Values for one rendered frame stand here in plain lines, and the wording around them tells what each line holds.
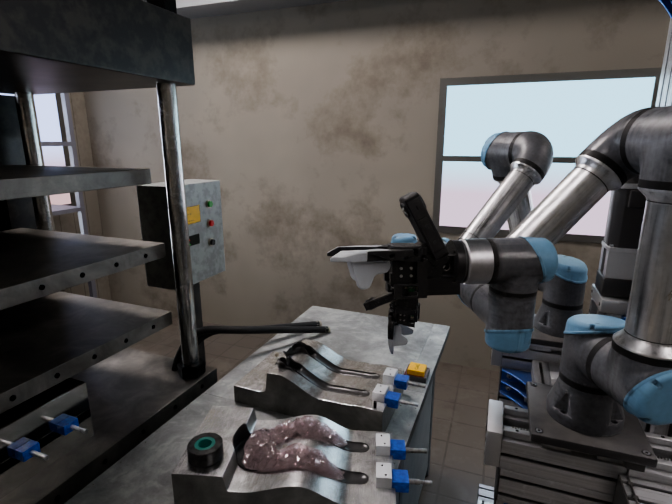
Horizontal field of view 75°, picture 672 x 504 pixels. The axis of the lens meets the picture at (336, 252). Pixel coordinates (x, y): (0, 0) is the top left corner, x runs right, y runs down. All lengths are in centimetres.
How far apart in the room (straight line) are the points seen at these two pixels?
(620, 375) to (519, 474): 36
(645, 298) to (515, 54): 242
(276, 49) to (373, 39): 74
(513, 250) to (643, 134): 29
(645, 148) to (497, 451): 69
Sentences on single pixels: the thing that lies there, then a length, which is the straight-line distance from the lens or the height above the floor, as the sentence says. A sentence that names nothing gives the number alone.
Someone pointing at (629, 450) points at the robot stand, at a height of 104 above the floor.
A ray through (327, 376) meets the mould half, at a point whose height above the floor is 89.
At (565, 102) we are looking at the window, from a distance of 312.
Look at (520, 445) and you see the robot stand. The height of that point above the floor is 97.
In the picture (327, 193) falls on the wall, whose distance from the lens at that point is 337.
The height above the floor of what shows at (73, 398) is 93.
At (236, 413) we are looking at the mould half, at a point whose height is 91.
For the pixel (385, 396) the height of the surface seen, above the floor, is 90.
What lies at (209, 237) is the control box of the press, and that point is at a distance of 189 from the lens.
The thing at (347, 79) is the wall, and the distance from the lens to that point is 332.
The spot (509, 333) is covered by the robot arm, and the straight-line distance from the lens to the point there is 78.
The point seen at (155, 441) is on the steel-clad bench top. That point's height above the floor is 80.
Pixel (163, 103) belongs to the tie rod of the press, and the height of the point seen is 174.
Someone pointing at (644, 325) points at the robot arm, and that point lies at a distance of 92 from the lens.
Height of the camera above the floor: 162
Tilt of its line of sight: 14 degrees down
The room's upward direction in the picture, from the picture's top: straight up
